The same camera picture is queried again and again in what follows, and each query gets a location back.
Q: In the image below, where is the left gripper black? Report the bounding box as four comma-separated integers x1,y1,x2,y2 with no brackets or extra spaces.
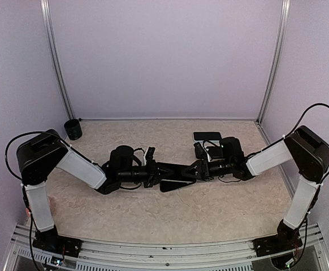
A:
119,159,174,188

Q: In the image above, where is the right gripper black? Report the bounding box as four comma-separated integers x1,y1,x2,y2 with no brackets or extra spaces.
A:
182,158,234,181

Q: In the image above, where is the black phone case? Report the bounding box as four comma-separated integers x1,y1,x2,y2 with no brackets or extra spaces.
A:
159,180,196,193

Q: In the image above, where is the black phone teal edge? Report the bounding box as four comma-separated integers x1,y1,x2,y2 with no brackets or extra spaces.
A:
193,132,221,142

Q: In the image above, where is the light blue phone case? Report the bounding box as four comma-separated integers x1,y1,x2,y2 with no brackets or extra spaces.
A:
192,131,222,146

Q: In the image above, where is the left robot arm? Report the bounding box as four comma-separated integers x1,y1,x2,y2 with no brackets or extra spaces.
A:
16,129,173,251

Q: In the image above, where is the dark green mug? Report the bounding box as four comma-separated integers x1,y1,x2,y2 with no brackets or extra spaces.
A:
64,119,83,141

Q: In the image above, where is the red patterned round coaster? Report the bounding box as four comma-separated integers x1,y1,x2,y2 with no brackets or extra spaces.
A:
25,208,31,218

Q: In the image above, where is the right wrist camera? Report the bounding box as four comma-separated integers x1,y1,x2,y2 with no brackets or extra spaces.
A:
194,142,211,161

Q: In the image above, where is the front aluminium rail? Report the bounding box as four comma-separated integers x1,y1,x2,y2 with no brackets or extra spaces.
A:
3,222,329,271

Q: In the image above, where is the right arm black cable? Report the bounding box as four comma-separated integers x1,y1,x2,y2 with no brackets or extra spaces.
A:
204,103,329,184

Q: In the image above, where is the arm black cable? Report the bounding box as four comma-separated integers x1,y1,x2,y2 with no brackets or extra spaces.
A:
204,103,329,184
5,130,148,181

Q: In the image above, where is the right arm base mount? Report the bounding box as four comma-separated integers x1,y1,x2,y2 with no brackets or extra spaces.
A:
253,220,302,257

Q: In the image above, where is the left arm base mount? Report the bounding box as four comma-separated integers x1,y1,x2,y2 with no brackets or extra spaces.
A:
33,225,83,258

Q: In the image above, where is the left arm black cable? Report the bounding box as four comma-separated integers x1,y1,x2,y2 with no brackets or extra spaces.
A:
5,130,148,181

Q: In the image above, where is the right aluminium frame post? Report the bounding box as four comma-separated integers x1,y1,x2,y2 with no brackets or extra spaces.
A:
257,0,291,126

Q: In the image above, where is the aluminium frame post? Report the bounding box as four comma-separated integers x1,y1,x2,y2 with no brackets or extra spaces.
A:
257,0,291,126
40,0,75,120

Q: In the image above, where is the left aluminium frame post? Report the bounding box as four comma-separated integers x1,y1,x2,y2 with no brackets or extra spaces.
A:
40,0,75,120

